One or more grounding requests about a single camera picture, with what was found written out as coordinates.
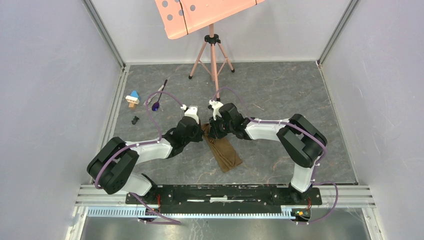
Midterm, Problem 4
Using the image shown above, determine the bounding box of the white toothed cable strip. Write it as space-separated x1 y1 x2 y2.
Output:
87 206 295 220

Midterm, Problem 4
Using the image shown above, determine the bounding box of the small black clip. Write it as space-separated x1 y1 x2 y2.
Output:
131 116 139 125

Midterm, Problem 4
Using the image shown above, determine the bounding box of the clear plastic fork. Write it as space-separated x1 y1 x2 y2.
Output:
143 84 165 106

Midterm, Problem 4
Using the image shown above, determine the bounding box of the pink music stand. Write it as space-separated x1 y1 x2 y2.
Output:
155 0 262 90

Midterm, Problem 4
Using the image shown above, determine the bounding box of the purple plastic spoon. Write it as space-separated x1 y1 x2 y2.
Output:
151 79 168 112

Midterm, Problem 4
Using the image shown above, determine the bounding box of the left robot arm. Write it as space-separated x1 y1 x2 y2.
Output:
86 116 203 204

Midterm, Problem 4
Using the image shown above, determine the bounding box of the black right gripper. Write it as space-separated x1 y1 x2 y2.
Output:
208 113 234 140

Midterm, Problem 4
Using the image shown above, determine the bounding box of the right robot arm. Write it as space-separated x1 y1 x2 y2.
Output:
208 100 328 204

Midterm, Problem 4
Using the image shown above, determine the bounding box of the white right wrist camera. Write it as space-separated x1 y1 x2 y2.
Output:
208 99 223 121

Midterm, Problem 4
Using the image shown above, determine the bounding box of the blue and wood toy block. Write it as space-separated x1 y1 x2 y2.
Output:
125 90 140 109

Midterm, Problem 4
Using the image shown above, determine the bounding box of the brown cloth napkin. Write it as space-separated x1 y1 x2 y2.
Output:
201 123 243 173

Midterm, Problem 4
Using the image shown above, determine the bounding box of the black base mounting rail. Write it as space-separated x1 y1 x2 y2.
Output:
141 184 323 214

